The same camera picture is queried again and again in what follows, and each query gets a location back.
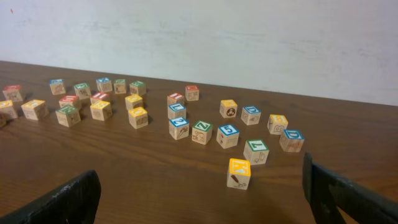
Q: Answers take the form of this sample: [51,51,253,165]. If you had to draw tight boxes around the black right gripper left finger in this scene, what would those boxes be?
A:
[1,170,101,223]

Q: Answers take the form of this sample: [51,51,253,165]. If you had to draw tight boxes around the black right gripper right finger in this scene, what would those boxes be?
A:
[302,152,397,223]

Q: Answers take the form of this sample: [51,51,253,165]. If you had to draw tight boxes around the green R block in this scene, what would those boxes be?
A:
[56,105,81,128]

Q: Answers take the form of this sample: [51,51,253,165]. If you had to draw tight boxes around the yellow O block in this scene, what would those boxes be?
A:
[128,107,149,129]

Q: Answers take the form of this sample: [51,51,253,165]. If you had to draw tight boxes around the yellow C block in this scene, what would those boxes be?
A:
[125,94,144,110]

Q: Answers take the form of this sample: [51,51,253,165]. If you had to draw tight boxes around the blue D block lower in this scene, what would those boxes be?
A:
[279,129,305,152]

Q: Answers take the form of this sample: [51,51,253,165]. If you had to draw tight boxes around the blue d block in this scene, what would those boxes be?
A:
[279,129,305,152]
[241,105,261,125]

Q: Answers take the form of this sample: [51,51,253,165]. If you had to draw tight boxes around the green 7 block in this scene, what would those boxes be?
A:
[243,139,269,166]

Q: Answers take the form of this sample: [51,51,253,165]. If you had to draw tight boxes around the yellow 8 block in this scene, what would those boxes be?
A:
[267,114,289,135]

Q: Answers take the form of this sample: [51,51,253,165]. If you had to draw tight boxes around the yellow K block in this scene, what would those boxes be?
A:
[226,158,251,190]

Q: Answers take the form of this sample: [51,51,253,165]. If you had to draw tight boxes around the yellow S block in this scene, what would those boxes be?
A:
[90,100,113,121]

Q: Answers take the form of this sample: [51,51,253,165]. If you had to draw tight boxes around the red A block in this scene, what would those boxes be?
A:
[21,100,49,121]

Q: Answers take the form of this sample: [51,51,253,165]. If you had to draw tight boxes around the red U block centre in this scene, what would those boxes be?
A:
[59,95,81,110]

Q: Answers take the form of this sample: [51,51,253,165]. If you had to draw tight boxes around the red I block left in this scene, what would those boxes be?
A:
[90,92,110,104]

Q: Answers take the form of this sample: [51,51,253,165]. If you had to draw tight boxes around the red i block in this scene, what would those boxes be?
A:
[167,93,185,105]
[90,92,110,104]

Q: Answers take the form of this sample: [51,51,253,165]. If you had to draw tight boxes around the blue D block upper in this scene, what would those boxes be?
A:
[241,105,261,125]

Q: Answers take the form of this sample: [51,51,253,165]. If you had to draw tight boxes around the green E block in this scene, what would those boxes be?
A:
[74,83,91,100]

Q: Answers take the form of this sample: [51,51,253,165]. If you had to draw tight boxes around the blue 5 block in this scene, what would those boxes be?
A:
[216,124,239,149]

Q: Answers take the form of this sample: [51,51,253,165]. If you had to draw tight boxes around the yellow block left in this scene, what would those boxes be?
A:
[0,100,18,121]

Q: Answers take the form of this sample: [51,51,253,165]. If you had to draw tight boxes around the blue P block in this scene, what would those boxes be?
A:
[49,79,66,95]

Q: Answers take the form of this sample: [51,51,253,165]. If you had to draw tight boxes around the blue X block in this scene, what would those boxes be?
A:
[96,77,113,93]

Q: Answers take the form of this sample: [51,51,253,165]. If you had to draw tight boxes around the green N block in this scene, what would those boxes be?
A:
[114,79,127,94]

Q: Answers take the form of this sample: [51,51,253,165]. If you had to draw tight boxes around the blue 2 block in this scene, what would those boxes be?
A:
[169,116,190,140]

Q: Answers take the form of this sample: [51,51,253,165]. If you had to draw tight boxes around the red E block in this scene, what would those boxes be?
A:
[2,85,24,102]

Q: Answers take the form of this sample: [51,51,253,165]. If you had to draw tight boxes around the yellow M block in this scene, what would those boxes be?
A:
[220,100,238,118]

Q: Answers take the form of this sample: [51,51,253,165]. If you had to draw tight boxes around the green B block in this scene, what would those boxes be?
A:
[129,81,147,96]

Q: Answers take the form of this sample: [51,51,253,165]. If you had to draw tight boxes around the blue L block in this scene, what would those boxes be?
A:
[168,103,187,119]

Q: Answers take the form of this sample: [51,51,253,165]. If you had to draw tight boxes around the green Z block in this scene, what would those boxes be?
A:
[192,120,213,145]

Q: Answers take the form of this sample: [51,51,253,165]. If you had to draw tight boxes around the red I block right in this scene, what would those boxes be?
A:
[167,93,185,105]

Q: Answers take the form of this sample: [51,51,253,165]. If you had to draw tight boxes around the red H block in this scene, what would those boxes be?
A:
[185,85,200,101]

